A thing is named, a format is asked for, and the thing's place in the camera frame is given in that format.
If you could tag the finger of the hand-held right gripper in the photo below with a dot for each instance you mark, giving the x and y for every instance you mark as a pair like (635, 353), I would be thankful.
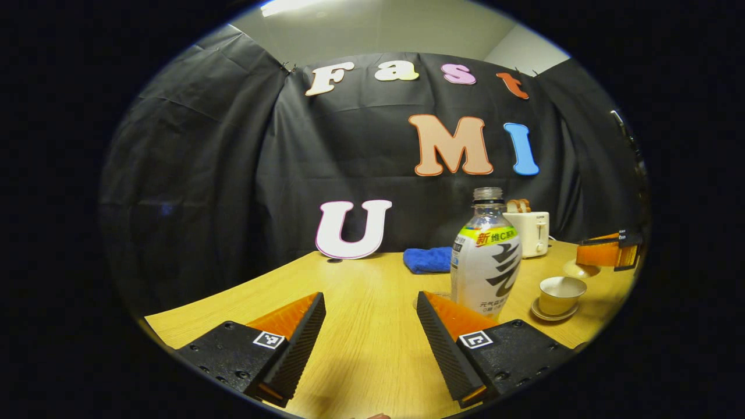
(628, 236)
(596, 255)

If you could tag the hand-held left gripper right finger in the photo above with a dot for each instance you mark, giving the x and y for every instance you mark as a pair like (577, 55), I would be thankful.
(442, 349)

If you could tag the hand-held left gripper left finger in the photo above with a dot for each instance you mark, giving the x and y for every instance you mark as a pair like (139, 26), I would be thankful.
(302, 343)

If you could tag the cream ceramic teacup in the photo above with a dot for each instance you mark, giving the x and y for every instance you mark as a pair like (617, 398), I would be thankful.
(560, 299)

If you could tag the white label water bottle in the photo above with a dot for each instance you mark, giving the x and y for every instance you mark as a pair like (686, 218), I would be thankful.
(486, 273)

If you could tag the white toaster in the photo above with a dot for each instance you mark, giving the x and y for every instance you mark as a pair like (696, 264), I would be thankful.
(531, 233)

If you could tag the cream ceramic saucer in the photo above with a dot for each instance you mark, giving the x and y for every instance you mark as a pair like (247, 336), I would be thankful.
(544, 316)

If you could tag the toast slice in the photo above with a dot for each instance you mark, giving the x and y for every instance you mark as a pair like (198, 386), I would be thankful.
(512, 206)
(525, 205)

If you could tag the blue folded cloth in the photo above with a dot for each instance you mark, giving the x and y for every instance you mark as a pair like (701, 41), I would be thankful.
(428, 260)

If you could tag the black backdrop cloth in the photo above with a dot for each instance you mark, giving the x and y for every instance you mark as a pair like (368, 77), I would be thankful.
(233, 174)

